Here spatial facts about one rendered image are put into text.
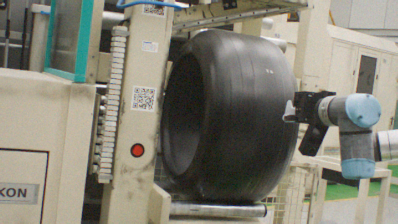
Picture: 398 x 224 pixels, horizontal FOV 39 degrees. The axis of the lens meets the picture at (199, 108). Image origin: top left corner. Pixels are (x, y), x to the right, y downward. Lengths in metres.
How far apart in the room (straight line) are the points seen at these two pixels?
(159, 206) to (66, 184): 0.73
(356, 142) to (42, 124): 0.69
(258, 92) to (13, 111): 0.86
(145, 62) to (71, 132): 0.77
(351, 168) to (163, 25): 0.75
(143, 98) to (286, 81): 0.44
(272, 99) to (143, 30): 0.44
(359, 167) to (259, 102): 0.44
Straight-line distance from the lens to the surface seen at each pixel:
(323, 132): 1.45
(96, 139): 2.12
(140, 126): 1.73
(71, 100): 0.98
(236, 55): 1.69
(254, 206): 1.84
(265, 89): 1.66
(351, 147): 1.31
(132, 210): 1.77
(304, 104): 1.45
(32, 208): 1.00
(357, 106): 1.28
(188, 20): 2.18
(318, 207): 4.79
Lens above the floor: 1.30
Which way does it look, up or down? 3 degrees down
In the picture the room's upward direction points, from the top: 7 degrees clockwise
